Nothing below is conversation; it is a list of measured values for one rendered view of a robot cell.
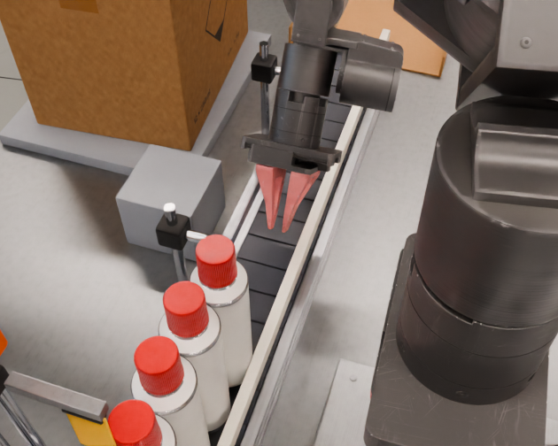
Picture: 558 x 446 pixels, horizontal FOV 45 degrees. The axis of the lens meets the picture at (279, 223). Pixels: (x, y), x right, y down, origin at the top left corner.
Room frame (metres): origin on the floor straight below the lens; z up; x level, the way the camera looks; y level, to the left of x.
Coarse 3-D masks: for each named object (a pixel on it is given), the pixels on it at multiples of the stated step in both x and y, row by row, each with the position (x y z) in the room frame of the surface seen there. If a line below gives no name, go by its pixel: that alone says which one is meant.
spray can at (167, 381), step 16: (160, 336) 0.26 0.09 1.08; (144, 352) 0.24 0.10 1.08; (160, 352) 0.24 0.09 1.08; (176, 352) 0.24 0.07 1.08; (144, 368) 0.23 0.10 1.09; (160, 368) 0.23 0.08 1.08; (176, 368) 0.24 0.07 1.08; (192, 368) 0.25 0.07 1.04; (144, 384) 0.23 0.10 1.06; (160, 384) 0.23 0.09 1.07; (176, 384) 0.23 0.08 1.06; (192, 384) 0.24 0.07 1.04; (144, 400) 0.23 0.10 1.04; (160, 400) 0.22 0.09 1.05; (176, 400) 0.23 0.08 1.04; (192, 400) 0.23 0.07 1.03; (176, 416) 0.22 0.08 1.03; (192, 416) 0.23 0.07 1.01; (176, 432) 0.22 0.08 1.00; (192, 432) 0.23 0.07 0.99
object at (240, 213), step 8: (336, 24) 0.85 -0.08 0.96; (256, 176) 0.54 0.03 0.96; (248, 184) 0.53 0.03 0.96; (256, 184) 0.53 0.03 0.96; (248, 192) 0.51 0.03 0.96; (256, 192) 0.52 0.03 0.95; (240, 200) 0.50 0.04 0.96; (248, 200) 0.50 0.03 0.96; (240, 208) 0.49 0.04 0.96; (248, 208) 0.50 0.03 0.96; (232, 216) 0.48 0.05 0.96; (240, 216) 0.48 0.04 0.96; (232, 224) 0.47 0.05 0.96; (240, 224) 0.47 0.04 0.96; (224, 232) 0.46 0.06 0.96; (232, 232) 0.46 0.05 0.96; (232, 240) 0.45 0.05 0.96
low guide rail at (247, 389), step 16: (384, 32) 0.89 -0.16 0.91; (352, 112) 0.70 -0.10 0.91; (352, 128) 0.67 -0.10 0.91; (336, 176) 0.60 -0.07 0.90; (320, 192) 0.56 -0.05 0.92; (320, 208) 0.53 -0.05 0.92; (304, 240) 0.48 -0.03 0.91; (304, 256) 0.46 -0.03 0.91; (288, 272) 0.44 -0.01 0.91; (288, 288) 0.42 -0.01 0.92; (272, 320) 0.38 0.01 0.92; (272, 336) 0.36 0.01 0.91; (256, 352) 0.34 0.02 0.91; (256, 368) 0.32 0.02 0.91; (256, 384) 0.31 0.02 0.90; (240, 400) 0.29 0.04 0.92; (240, 416) 0.27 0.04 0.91; (224, 432) 0.25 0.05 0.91
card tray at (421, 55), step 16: (352, 0) 1.11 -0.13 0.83; (368, 0) 1.11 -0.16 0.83; (384, 0) 1.11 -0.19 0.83; (352, 16) 1.06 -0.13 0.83; (368, 16) 1.06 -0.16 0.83; (384, 16) 1.06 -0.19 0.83; (400, 16) 1.06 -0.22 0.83; (368, 32) 1.01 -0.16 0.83; (400, 32) 1.01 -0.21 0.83; (416, 32) 1.01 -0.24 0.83; (416, 48) 0.96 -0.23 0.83; (432, 48) 0.96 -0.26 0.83; (416, 64) 0.92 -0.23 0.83; (432, 64) 0.92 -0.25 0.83
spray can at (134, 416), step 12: (120, 408) 0.20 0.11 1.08; (132, 408) 0.20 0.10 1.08; (144, 408) 0.20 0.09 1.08; (108, 420) 0.19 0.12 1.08; (120, 420) 0.19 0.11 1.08; (132, 420) 0.19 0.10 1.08; (144, 420) 0.19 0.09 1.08; (156, 420) 0.19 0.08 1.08; (120, 432) 0.18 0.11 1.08; (132, 432) 0.18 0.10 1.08; (144, 432) 0.18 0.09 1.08; (156, 432) 0.19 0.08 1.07; (168, 432) 0.20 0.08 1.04; (120, 444) 0.18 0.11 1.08; (132, 444) 0.18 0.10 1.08; (144, 444) 0.18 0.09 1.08; (156, 444) 0.18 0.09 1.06; (168, 444) 0.19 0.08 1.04
